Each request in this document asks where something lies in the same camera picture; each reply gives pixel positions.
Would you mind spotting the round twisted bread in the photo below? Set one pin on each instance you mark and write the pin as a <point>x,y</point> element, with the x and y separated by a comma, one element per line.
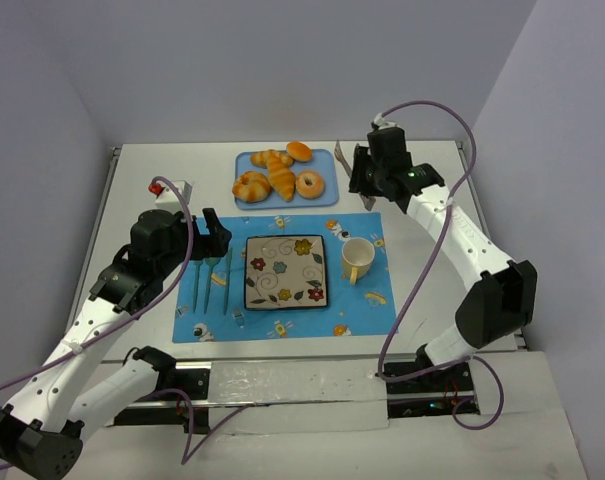
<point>251,187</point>

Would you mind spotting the round orange bun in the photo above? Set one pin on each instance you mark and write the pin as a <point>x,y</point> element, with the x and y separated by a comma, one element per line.
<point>299,151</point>

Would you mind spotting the cream yellow mug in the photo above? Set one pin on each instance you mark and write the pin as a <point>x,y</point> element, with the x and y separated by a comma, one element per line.
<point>357,257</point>

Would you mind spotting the teal knife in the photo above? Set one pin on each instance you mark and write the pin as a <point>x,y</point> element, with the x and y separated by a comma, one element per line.
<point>228,265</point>

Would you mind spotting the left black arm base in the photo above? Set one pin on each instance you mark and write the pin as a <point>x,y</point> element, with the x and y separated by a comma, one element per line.
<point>168,403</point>

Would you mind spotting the light blue tray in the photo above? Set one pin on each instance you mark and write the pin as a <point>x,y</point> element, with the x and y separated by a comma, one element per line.
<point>323,163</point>

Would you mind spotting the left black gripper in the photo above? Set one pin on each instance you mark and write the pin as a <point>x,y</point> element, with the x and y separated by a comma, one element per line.
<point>208,239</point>

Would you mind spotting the blue cartoon placemat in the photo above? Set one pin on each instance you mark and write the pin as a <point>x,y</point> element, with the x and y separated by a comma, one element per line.
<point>364,309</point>

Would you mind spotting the small croissant back left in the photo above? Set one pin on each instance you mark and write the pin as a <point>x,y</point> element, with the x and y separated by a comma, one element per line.
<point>260,158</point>

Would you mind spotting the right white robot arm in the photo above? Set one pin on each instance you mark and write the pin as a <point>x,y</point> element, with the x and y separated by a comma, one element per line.
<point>500,292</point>

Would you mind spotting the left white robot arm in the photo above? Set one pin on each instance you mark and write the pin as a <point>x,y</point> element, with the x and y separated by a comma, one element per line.
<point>44,426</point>

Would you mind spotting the teal fork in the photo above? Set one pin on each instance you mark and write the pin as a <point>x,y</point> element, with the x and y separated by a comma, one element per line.
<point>196,277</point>

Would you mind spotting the square floral ceramic plate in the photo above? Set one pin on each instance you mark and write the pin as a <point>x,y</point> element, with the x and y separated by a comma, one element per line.
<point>285,272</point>

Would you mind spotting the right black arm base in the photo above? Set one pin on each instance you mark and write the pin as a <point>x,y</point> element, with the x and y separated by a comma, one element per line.
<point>433,394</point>

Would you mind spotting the long striped croissant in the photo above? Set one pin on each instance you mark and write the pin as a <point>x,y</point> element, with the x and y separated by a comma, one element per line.
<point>281,178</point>

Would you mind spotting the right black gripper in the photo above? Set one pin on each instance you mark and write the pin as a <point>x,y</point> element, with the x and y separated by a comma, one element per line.
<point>359,170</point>

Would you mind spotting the glazed ring donut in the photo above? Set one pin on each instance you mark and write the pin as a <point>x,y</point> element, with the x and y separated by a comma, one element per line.
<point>310,184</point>

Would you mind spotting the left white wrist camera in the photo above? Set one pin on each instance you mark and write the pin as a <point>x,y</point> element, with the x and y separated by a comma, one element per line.
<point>165,197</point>

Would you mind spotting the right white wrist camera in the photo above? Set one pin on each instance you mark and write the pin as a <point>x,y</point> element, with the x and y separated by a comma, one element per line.
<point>380,122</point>

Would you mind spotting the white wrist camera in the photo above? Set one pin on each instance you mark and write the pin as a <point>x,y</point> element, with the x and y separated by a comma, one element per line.
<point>380,122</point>
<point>165,197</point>

